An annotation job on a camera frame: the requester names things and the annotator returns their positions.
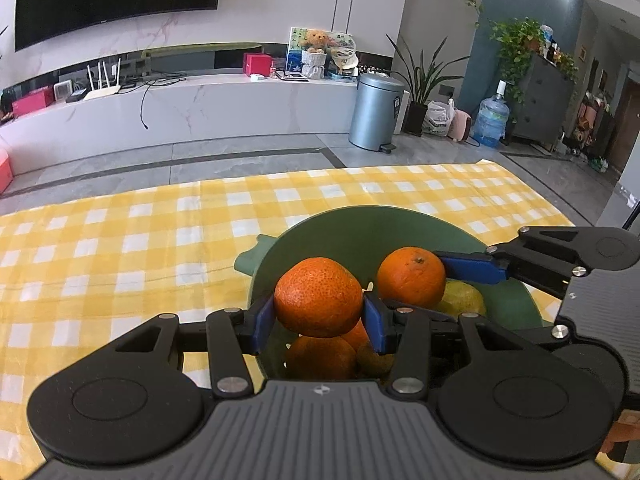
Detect grey dresser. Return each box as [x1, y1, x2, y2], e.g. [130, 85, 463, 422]
[510, 52, 576, 153]

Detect pink storage boxes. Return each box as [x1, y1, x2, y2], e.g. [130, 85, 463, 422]
[0, 147, 16, 195]

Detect white marble television console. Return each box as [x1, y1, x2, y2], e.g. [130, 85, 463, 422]
[0, 72, 366, 176]

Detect white router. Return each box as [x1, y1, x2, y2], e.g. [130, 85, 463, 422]
[82, 60, 123, 101]

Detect pink space heater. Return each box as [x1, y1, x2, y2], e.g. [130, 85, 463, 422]
[447, 108, 476, 142]

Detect black wall television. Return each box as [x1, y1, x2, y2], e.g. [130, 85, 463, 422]
[14, 0, 224, 52]

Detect long-leaf potted plant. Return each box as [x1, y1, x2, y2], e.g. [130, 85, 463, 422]
[385, 32, 468, 136]

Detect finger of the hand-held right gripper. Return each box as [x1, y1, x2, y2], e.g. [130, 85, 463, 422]
[492, 324, 573, 348]
[432, 227, 598, 297]

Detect pink flat box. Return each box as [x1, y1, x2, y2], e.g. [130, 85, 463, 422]
[11, 87, 53, 116]

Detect colourful painting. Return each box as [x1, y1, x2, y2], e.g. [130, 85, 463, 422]
[286, 26, 357, 78]

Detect silver pedal trash can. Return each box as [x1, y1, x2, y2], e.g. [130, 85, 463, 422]
[348, 72, 406, 153]

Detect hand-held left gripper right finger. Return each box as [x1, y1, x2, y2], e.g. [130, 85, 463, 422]
[363, 291, 553, 401]

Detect yellow checked tablecloth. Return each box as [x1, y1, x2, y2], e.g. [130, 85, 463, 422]
[0, 160, 576, 461]

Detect trailing pothos plant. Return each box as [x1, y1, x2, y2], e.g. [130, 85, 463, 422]
[487, 17, 546, 106]

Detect patterned hand fan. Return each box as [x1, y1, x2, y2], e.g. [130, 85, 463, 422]
[330, 45, 360, 73]

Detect green colander bowl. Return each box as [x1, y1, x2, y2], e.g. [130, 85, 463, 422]
[235, 205, 556, 381]

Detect orange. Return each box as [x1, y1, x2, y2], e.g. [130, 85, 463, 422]
[345, 320, 372, 351]
[274, 257, 364, 338]
[376, 246, 447, 309]
[285, 335, 358, 381]

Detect white plastic bag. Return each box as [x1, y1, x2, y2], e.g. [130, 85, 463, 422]
[422, 100, 453, 138]

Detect red gift box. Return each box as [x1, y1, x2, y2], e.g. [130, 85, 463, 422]
[242, 51, 273, 76]

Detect black dangling cable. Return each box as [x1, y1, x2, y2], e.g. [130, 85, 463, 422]
[140, 75, 186, 131]

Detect teddy bear bouquet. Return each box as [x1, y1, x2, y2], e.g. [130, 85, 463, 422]
[300, 30, 328, 80]

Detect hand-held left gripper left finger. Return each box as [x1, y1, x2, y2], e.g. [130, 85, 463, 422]
[115, 294, 276, 400]

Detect blue water jug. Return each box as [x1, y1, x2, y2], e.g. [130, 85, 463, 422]
[472, 80, 511, 149]

